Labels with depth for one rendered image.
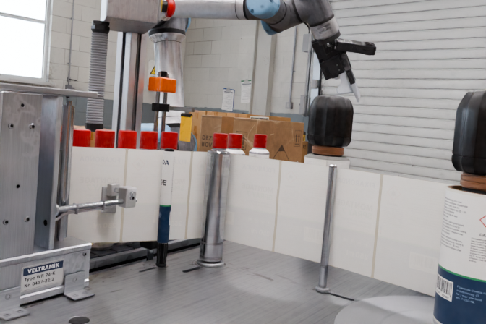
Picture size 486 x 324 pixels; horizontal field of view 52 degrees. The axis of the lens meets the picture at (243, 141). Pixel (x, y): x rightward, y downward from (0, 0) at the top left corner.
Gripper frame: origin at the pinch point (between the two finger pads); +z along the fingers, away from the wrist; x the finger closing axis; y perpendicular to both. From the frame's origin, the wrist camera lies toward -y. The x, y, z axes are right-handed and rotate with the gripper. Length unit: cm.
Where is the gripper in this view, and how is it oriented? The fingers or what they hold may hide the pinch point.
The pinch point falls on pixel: (358, 92)
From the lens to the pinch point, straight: 155.3
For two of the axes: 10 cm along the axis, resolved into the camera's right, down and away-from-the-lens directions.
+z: 4.3, 8.3, 3.7
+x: -0.9, 4.4, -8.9
